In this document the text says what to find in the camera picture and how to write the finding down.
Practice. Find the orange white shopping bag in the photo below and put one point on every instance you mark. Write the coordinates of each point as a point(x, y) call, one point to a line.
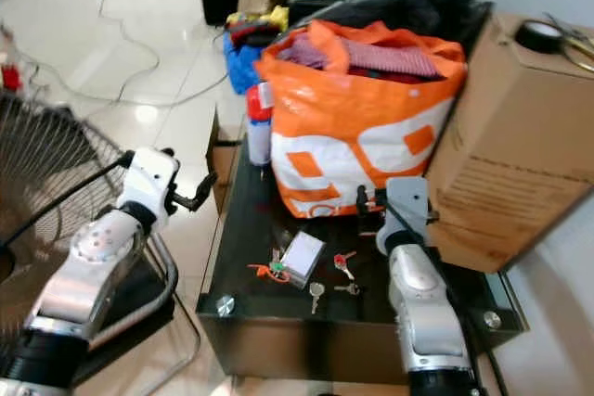
point(334, 127)

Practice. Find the black glossy low table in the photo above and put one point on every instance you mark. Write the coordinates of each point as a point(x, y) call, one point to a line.
point(269, 322)

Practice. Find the small open cardboard box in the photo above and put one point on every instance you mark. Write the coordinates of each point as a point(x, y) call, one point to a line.
point(225, 159)

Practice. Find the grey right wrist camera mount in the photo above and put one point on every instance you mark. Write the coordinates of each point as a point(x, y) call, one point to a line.
point(408, 201)

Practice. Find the blue fabric bag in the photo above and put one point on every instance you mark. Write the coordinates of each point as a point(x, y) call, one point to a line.
point(241, 62)

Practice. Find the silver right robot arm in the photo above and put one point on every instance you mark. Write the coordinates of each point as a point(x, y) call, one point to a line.
point(422, 308)

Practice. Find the large brown cardboard box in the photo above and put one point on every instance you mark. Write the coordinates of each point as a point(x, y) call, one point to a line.
point(520, 155)

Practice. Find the small dark key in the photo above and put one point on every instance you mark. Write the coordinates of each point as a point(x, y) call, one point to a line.
point(348, 288)

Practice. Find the purple striped cloth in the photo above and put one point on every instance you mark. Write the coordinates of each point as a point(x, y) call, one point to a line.
point(299, 49)

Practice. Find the red checked cloth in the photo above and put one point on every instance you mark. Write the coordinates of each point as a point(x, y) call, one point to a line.
point(394, 57)

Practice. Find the white spray can red cap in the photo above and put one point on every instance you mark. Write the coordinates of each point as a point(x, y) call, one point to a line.
point(259, 136)

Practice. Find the yellow cloth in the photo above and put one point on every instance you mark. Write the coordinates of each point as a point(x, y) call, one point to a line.
point(274, 18)

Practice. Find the small white box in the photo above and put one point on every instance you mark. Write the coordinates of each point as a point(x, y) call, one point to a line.
point(303, 257)

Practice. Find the black tape roll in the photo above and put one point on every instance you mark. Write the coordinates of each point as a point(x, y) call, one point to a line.
point(539, 37)

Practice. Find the black plastic rubbish bag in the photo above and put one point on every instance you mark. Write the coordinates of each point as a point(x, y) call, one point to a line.
point(441, 2)

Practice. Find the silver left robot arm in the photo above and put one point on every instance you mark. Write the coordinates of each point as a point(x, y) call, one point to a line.
point(88, 271)

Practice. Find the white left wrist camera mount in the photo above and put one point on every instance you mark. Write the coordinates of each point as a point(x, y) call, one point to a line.
point(153, 178)

